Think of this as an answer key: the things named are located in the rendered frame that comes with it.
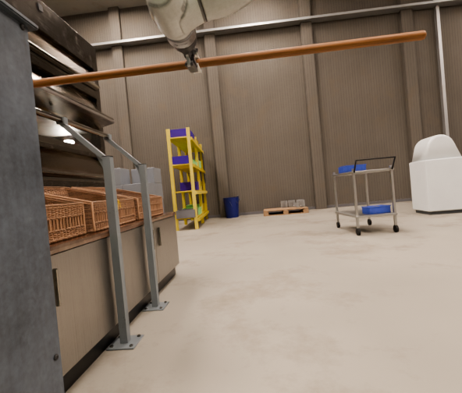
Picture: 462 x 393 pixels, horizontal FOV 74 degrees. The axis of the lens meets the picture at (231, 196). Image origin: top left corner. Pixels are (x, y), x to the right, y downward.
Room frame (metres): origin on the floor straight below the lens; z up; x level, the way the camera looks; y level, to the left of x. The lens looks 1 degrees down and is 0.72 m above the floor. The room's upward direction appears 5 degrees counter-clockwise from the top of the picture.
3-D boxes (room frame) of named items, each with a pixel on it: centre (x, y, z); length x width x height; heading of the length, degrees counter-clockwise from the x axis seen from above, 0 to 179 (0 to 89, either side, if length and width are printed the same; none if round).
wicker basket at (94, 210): (1.79, 0.90, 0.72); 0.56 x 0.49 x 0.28; 177
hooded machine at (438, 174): (5.51, -3.72, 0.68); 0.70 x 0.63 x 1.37; 86
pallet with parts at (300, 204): (8.17, -1.40, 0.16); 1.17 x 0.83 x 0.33; 86
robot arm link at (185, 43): (0.89, 0.10, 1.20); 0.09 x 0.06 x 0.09; 85
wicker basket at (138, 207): (2.40, 0.85, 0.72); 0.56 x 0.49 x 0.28; 175
